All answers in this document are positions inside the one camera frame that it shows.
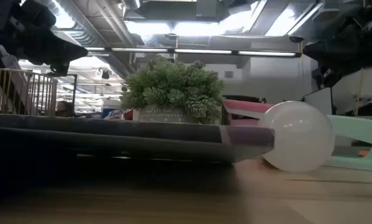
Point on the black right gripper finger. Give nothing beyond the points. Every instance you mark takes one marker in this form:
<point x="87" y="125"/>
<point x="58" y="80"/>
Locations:
<point x="329" y="53"/>
<point x="327" y="77"/>

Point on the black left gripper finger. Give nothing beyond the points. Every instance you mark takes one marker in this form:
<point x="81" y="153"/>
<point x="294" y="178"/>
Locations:
<point x="60" y="70"/>
<point x="58" y="51"/>

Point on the black computer monitor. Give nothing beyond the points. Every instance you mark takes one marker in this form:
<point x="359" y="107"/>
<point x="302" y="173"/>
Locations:
<point x="318" y="99"/>

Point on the person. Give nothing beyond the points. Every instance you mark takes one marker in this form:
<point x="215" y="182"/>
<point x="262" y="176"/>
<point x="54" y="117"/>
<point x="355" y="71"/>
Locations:
<point x="64" y="109"/>

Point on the white round lightbulb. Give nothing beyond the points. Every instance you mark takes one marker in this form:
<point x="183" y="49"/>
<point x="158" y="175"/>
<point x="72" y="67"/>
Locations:
<point x="301" y="137"/>

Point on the green artificial succulent plant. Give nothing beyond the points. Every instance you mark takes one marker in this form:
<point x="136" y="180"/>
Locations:
<point x="173" y="87"/>

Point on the thin black metal stand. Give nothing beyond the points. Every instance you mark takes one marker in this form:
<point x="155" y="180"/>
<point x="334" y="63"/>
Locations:
<point x="76" y="93"/>

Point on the linear ceiling light bar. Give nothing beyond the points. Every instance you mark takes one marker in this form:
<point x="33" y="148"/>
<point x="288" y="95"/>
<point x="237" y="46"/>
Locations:
<point x="204" y="51"/>

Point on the black pendant lamp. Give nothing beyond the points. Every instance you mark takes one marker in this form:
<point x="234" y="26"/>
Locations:
<point x="105" y="75"/>

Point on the mint green stapler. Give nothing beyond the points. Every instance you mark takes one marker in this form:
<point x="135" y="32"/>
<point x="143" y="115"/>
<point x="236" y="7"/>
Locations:
<point x="360" y="127"/>

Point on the pink stapler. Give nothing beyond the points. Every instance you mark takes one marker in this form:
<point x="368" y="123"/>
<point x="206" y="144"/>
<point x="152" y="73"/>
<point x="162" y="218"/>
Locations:
<point x="245" y="106"/>

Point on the black ceiling dome camera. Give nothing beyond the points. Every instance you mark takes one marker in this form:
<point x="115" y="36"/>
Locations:
<point x="296" y="39"/>

